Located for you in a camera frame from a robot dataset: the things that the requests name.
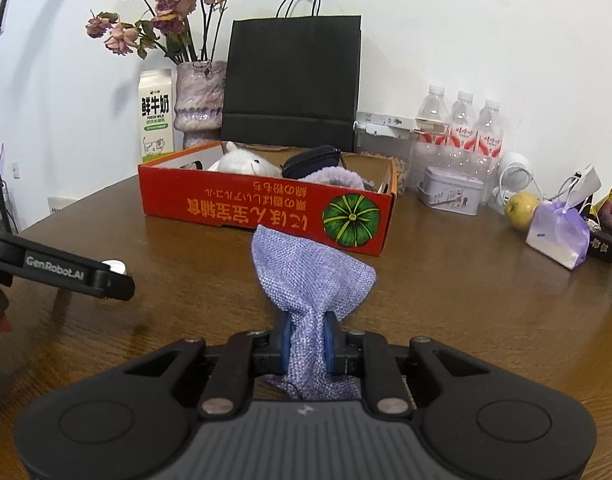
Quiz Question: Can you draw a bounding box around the yellow green pear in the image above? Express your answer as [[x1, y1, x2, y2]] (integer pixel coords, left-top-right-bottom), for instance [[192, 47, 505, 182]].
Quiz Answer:
[[505, 191, 542, 232]]

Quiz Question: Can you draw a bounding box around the dried rose bouquet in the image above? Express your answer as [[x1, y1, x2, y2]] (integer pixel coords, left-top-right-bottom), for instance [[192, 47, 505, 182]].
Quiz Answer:
[[84, 0, 235, 66]]

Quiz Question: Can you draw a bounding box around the white flat carton box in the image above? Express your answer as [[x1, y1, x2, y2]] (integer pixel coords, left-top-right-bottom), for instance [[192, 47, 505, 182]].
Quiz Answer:
[[355, 111, 449, 139]]

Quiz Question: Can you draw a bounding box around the black paper bag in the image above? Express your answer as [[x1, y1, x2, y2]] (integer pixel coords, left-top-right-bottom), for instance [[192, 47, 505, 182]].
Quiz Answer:
[[221, 0, 363, 153]]

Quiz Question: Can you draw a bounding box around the small white fan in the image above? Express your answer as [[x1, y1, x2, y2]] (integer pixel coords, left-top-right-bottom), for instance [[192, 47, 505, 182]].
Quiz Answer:
[[492, 152, 534, 206]]

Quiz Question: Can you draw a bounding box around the wide white wall outlet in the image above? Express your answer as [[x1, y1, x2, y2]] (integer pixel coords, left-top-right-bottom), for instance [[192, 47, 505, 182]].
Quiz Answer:
[[48, 196, 79, 216]]

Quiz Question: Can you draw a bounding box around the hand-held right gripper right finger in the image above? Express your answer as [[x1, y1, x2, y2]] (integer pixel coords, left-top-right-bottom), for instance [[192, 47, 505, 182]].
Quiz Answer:
[[322, 310, 492, 417]]

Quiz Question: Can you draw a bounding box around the white and yellow plush toy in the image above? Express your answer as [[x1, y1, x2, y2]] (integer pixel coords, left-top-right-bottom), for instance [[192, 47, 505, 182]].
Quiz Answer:
[[207, 141, 283, 177]]

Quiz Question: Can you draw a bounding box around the clear water bottle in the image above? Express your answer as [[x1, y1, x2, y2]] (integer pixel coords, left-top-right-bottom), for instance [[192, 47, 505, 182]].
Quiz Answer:
[[416, 85, 449, 181], [475, 99, 504, 206], [448, 91, 477, 171]]

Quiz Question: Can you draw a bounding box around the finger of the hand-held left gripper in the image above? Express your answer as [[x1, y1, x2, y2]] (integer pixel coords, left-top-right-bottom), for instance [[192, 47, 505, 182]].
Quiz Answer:
[[0, 232, 135, 302]]

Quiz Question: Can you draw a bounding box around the orange cardboard box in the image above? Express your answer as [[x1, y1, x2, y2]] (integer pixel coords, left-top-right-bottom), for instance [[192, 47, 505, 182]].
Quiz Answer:
[[138, 141, 397, 257]]

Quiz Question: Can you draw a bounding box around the clear food container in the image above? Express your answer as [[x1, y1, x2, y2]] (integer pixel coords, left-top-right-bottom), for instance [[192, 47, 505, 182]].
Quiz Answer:
[[358, 135, 411, 195]]

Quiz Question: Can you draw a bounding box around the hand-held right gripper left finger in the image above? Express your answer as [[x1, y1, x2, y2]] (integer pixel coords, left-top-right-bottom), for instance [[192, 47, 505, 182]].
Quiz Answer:
[[120, 310, 293, 417]]

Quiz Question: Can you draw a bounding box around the white green milk carton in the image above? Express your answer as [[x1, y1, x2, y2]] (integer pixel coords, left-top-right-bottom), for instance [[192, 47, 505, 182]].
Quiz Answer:
[[137, 70, 177, 163]]

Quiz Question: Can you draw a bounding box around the dark blue zip pouch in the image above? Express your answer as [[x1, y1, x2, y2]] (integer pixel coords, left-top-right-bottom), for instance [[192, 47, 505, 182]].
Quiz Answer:
[[281, 145, 344, 180]]

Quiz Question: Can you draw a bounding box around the black box with gold print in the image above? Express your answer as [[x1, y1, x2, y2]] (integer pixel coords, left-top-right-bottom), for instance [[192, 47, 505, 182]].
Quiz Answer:
[[585, 230, 612, 263]]

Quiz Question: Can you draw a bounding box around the purple tissue pack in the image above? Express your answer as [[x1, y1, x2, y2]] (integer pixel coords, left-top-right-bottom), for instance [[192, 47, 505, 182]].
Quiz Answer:
[[525, 162, 602, 271]]

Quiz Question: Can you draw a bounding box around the purple plush toy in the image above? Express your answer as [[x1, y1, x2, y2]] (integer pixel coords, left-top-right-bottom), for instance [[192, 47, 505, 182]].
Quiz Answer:
[[298, 167, 367, 191]]

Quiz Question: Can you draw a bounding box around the lavender knit pouch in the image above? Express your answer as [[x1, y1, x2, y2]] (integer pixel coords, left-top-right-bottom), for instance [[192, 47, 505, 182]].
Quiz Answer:
[[251, 225, 377, 401]]

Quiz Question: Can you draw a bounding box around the purple ceramic vase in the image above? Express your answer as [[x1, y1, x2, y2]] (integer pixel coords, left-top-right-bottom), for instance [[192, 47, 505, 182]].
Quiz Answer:
[[176, 61, 227, 151]]

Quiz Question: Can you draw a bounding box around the white tin box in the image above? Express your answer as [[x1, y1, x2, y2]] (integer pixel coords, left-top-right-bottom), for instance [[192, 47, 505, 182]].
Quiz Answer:
[[418, 165, 485, 217]]

